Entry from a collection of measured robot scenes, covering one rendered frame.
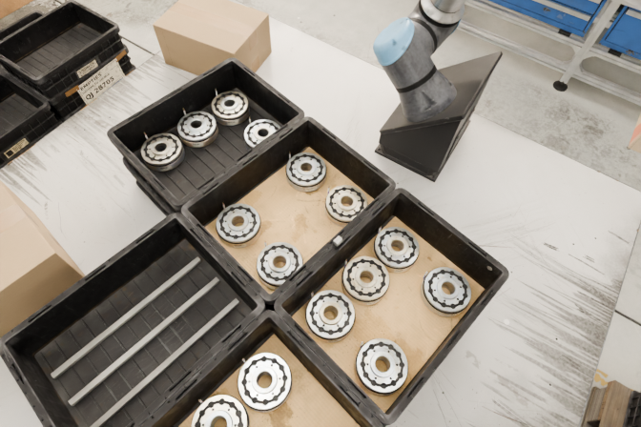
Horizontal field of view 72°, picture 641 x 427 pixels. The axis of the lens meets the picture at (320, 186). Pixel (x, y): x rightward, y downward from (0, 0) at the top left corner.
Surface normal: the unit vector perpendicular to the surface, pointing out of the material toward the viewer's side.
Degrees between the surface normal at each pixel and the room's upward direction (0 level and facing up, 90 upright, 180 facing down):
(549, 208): 0
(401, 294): 0
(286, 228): 0
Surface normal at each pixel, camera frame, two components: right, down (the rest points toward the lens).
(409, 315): 0.04, -0.54
